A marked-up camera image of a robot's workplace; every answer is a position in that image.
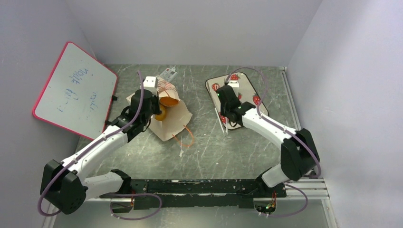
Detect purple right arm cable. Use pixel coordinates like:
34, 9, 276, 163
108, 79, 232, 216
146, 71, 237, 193
224, 66, 322, 219

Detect metal food tongs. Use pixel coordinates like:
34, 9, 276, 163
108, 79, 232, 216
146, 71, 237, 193
214, 107, 229, 135

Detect strawberry print white tray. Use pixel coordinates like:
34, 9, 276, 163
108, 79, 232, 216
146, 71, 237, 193
205, 72, 261, 130

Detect beige paper gift bag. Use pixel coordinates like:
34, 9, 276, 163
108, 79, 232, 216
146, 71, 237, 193
126, 78, 195, 149

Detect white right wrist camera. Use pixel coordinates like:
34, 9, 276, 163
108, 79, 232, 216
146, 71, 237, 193
228, 80, 240, 89

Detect orange fake bread roll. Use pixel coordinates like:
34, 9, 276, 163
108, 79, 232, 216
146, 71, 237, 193
155, 105, 167, 121

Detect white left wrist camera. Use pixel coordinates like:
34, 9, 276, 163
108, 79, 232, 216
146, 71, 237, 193
143, 76, 158, 96

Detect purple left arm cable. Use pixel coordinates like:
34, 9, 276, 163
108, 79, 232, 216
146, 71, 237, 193
38, 70, 163, 221

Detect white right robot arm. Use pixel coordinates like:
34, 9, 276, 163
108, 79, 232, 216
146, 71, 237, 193
216, 85, 320, 197

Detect pink framed whiteboard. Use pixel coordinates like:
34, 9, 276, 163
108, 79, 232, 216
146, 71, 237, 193
32, 41, 118, 139

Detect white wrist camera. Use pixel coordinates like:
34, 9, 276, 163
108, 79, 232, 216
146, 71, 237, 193
228, 80, 240, 89
143, 76, 158, 96

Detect clear plastic package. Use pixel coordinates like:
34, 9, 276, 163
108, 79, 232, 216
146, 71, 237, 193
158, 67, 178, 82

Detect orange fake bread bun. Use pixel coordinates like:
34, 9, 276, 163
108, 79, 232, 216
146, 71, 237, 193
159, 96, 180, 107

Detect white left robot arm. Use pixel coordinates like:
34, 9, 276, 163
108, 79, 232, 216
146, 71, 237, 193
37, 88, 161, 217

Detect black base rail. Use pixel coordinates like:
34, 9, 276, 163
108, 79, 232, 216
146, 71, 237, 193
101, 178, 287, 209

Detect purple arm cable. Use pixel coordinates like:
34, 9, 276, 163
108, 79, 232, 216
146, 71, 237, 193
224, 66, 322, 219
38, 70, 163, 221

